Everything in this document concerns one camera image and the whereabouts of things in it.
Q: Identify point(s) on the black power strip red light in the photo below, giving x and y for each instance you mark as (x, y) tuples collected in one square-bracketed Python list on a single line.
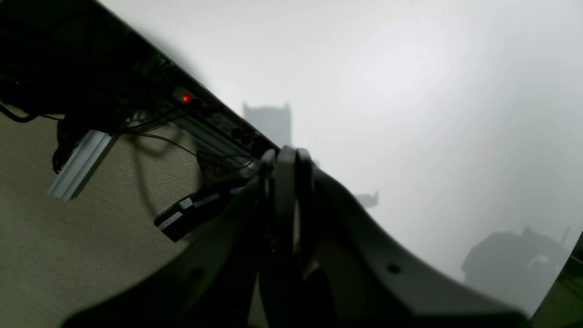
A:
[(217, 128)]

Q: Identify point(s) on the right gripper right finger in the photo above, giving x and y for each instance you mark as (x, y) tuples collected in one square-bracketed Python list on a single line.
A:
[(377, 283)]

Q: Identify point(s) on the aluminium frame rail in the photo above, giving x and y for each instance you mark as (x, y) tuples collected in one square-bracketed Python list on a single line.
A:
[(82, 164)]

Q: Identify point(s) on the black power adapter brick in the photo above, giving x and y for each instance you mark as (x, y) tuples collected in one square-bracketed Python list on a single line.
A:
[(198, 208)]

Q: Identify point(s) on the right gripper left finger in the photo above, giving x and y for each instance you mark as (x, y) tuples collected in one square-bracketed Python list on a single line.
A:
[(211, 283)]

